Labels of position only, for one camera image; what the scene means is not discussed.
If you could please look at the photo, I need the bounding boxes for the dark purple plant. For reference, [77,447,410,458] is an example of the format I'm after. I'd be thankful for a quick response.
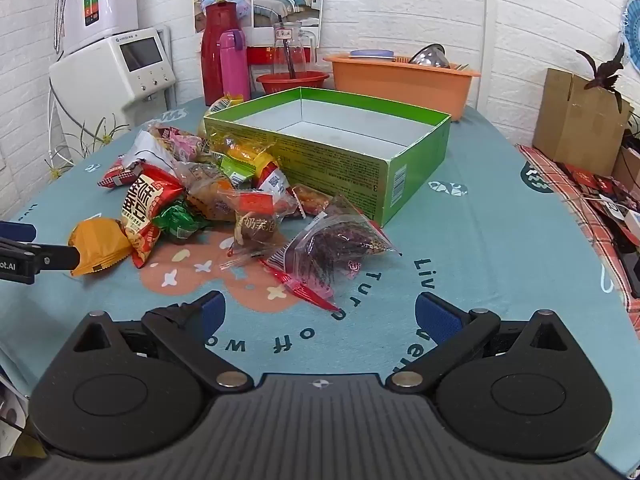
[575,42,628,113]

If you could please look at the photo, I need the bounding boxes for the red plastic basin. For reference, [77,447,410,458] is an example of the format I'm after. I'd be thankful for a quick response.
[256,71,331,100]

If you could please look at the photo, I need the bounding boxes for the pink thermos bottle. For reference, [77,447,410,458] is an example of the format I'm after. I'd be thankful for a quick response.
[219,30,252,103]

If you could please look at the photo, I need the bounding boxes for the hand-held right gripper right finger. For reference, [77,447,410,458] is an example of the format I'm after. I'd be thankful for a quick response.
[386,291,569,393]

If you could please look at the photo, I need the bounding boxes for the red thermos jug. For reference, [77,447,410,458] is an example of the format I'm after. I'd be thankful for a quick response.
[200,2,247,107]

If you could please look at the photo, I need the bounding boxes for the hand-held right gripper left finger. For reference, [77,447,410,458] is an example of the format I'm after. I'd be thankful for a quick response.
[74,290,254,392]

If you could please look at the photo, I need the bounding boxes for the dark red packets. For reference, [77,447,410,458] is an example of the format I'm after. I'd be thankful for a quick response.
[556,161,640,211]

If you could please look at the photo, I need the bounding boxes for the orange snack packet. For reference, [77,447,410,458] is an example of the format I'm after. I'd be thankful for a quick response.
[67,216,133,278]

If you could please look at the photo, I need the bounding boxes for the glass pitcher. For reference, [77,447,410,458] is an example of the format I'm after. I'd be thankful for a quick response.
[272,22,319,79]

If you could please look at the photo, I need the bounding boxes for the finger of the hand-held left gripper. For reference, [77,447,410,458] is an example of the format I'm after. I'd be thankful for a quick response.
[0,222,37,242]
[0,241,81,274]

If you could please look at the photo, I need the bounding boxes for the plaid cloth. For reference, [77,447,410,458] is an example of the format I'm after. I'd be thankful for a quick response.
[516,144,640,338]

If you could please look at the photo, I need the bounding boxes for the metal purifier hose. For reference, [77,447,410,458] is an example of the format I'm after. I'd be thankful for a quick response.
[54,0,73,58]

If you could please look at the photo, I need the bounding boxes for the small cardboard box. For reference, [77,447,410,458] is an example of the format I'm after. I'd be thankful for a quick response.
[612,147,640,192]

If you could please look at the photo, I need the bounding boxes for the large cardboard box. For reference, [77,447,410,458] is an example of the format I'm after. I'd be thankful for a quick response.
[531,67,635,177]

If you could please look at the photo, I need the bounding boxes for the pile of assorted snacks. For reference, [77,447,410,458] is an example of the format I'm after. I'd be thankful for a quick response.
[97,97,401,312]

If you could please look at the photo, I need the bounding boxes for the white appliance with screen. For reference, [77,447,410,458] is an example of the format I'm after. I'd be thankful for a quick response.
[48,35,177,128]

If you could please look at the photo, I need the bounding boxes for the green cardboard box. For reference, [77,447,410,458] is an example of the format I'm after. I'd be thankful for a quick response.
[202,86,452,228]

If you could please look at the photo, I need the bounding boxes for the white wall pipe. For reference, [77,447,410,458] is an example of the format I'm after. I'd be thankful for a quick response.
[477,0,498,111]

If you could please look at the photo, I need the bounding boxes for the yellow snack packet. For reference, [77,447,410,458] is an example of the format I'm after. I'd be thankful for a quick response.
[206,94,247,115]

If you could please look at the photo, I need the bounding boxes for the steel bowl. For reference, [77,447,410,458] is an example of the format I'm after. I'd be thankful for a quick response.
[409,43,447,67]

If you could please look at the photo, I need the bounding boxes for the red chips packet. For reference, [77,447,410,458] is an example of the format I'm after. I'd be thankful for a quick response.
[120,162,187,269]

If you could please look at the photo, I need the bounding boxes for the blue woven wall decoration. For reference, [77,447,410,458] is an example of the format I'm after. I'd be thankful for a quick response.
[617,0,640,70]

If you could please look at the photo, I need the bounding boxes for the teal printed tablecloth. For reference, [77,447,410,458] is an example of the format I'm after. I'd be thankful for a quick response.
[0,92,640,476]

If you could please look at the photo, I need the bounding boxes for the orange plastic tub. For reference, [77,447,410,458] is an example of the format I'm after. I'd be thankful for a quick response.
[323,52,482,122]

